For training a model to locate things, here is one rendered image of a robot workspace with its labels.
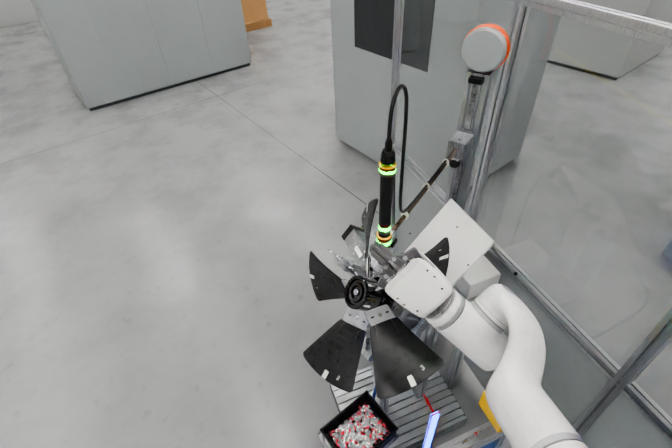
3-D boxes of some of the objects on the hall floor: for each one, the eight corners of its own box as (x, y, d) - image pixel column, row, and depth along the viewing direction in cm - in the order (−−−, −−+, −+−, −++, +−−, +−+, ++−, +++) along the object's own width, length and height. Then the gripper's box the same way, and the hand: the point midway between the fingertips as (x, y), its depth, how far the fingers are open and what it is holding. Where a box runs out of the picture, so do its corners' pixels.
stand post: (414, 388, 231) (439, 255, 159) (422, 402, 224) (451, 271, 152) (408, 391, 229) (429, 258, 157) (415, 405, 223) (442, 274, 151)
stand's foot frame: (421, 351, 248) (422, 344, 243) (464, 424, 214) (467, 417, 209) (330, 388, 232) (329, 382, 227) (361, 473, 198) (361, 468, 193)
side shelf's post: (449, 381, 233) (475, 295, 181) (453, 387, 230) (480, 302, 178) (444, 384, 232) (468, 298, 180) (447, 390, 229) (473, 305, 177)
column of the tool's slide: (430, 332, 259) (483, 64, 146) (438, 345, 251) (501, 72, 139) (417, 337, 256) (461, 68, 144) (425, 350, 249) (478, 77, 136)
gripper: (472, 290, 72) (399, 225, 70) (415, 339, 76) (345, 279, 75) (465, 272, 79) (398, 213, 78) (413, 319, 83) (349, 263, 82)
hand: (379, 252), depth 76 cm, fingers closed
